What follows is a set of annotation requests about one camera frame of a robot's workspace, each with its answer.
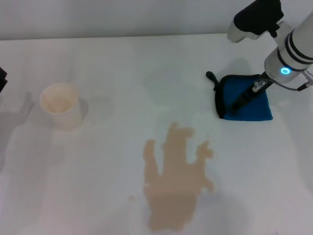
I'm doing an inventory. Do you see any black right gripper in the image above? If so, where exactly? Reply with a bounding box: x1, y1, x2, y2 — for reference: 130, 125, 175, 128
231, 72, 269, 113

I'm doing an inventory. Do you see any blue rag with black trim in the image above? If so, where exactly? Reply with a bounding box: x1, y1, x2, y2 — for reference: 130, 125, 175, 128
206, 70, 273, 121

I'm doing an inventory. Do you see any white paper cup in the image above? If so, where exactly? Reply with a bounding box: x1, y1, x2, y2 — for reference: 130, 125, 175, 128
39, 83, 83, 131

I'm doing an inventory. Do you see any brown water stain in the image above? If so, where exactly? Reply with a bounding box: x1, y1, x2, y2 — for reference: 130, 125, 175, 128
143, 122, 215, 232

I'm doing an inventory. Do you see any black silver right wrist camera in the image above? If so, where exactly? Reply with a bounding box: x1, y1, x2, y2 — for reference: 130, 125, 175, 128
227, 0, 285, 44

